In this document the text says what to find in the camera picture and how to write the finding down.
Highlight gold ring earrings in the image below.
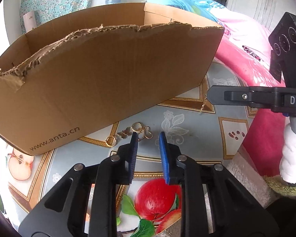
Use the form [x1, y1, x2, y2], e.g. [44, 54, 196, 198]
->
[104, 122, 153, 148]

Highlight silver chain earring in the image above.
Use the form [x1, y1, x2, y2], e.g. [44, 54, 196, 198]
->
[200, 95, 207, 114]

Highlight right white gloved hand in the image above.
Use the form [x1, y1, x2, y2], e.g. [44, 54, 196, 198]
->
[279, 123, 296, 184]

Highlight white fluffy towel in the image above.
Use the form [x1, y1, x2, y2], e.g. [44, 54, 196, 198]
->
[227, 152, 277, 208]

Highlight fruit pattern tablecloth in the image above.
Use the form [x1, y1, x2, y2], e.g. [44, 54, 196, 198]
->
[0, 62, 256, 236]

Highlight blue cartoon quilt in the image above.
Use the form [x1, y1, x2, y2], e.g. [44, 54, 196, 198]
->
[146, 0, 229, 23]

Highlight brown cardboard box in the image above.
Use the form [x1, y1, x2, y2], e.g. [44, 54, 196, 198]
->
[0, 3, 224, 155]

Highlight pink rolled mat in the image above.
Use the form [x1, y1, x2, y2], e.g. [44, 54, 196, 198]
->
[23, 10, 37, 32]

